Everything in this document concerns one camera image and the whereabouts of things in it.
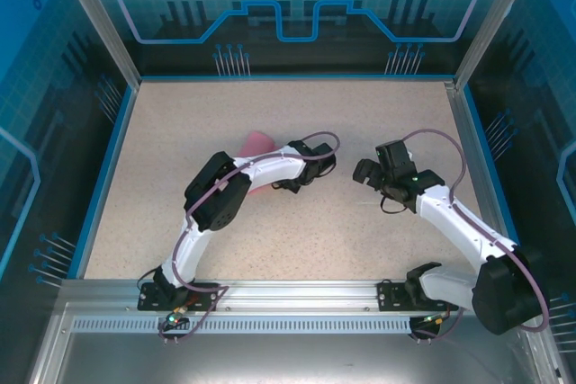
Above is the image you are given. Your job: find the aluminium side rail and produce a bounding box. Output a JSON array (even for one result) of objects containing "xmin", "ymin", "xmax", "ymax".
[{"xmin": 443, "ymin": 80, "xmax": 518, "ymax": 281}]

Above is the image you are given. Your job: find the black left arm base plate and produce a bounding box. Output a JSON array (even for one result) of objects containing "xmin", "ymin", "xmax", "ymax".
[{"xmin": 137, "ymin": 281, "xmax": 221, "ymax": 312}]

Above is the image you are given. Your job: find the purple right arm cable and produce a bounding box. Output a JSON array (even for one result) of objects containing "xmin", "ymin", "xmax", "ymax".
[{"xmin": 401, "ymin": 128, "xmax": 552, "ymax": 344}]

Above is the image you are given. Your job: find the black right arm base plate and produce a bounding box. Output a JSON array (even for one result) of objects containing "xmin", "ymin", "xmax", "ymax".
[{"xmin": 376, "ymin": 279, "xmax": 460, "ymax": 312}]

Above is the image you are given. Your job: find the steel sheet shelf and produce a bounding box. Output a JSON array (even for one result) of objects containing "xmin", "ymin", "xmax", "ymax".
[{"xmin": 24, "ymin": 302, "xmax": 566, "ymax": 384}]

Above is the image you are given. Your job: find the pink paper sheet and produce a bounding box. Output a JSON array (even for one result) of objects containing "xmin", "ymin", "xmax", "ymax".
[{"xmin": 237, "ymin": 129, "xmax": 281, "ymax": 199}]

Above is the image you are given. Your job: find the cable connector with green light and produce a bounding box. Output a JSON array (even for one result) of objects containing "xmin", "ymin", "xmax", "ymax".
[
  {"xmin": 164, "ymin": 306, "xmax": 189, "ymax": 327},
  {"xmin": 420, "ymin": 309, "xmax": 452, "ymax": 326}
]

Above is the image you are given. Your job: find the blue table edge strip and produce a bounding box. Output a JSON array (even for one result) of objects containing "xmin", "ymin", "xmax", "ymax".
[
  {"xmin": 74, "ymin": 85, "xmax": 140, "ymax": 281},
  {"xmin": 457, "ymin": 85, "xmax": 533, "ymax": 268}
]

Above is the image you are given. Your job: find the aluminium mounting rail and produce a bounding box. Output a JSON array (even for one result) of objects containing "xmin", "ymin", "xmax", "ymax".
[{"xmin": 58, "ymin": 279, "xmax": 537, "ymax": 313}]

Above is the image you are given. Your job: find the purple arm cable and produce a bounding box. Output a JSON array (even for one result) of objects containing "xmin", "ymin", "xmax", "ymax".
[
  {"xmin": 401, "ymin": 128, "xmax": 552, "ymax": 344},
  {"xmin": 157, "ymin": 130, "xmax": 341, "ymax": 344}
]

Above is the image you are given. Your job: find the slotted grey cable duct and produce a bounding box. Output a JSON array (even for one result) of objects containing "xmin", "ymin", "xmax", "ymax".
[{"xmin": 71, "ymin": 317, "xmax": 526, "ymax": 336}]

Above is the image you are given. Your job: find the aluminium frame post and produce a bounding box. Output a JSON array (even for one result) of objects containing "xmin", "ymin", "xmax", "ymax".
[
  {"xmin": 453, "ymin": 0, "xmax": 530, "ymax": 89},
  {"xmin": 49, "ymin": 0, "xmax": 143, "ymax": 88}
]

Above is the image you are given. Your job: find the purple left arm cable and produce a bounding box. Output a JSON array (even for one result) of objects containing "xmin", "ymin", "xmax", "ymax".
[{"xmin": 157, "ymin": 130, "xmax": 341, "ymax": 344}]

